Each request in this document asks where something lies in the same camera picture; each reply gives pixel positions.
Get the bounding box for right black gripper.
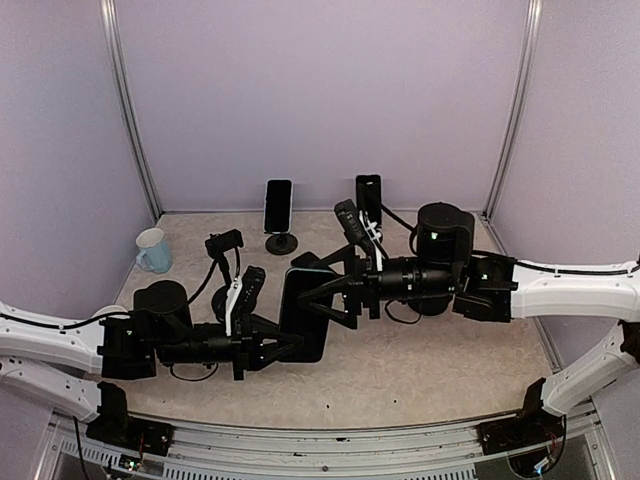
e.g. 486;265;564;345
298;241;460;329

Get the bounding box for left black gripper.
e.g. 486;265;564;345
154;314;303;381

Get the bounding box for dark teal phone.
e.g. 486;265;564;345
279;268;337;363

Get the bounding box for plate phone stand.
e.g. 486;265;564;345
265;233;298;256

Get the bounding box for blue case phone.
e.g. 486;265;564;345
264;179;293;234

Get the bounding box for clear case phone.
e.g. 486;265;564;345
355;174;382;225

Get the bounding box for black clamp phone stand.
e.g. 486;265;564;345
400;295;453;317
205;229;244;323

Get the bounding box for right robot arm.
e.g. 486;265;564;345
293;200;639;444

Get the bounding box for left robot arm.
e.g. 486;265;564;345
1;280;304;445

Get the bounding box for top black phone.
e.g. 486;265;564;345
290;251;332;271

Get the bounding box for light blue mug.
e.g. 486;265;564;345
135;227;173;274

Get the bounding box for white and red bowl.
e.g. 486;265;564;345
93;305;129;320

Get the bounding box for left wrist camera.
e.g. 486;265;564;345
225;266;266;337

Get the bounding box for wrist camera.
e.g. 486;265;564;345
225;266;266;337
334;199;384;271

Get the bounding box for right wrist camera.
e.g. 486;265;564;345
334;199;384;271

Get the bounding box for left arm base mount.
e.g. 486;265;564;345
86;417;174;457

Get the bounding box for front aluminium rail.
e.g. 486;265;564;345
37;409;616;480

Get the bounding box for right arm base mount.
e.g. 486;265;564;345
477;418;565;456

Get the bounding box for right aluminium frame post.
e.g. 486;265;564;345
482;0;543;223

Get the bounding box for aluminium frame post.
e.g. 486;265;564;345
100;0;163;222
482;0;543;223

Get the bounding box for left aluminium frame post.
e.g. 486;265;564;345
100;0;163;222

